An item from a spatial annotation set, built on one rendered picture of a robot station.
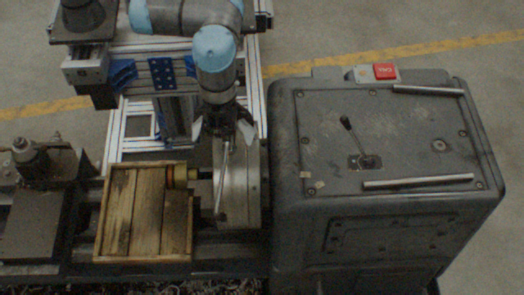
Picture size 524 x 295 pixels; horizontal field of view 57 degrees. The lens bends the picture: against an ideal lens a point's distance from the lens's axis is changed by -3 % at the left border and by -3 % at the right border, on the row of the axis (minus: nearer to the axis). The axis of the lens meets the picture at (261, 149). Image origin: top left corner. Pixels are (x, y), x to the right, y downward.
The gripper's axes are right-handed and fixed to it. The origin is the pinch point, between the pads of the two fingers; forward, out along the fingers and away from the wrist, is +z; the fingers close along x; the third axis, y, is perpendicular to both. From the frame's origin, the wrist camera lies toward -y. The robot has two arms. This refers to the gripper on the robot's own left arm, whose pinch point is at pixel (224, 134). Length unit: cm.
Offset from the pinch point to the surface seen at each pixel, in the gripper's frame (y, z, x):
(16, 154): -2, 22, -63
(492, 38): -187, 152, 157
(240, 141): -6.0, 12.6, 2.6
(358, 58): -158, 150, 61
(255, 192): 6.6, 17.2, 7.6
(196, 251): 14, 48, -10
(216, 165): 1.5, 13.3, -2.8
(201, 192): 4.4, 24.4, -7.4
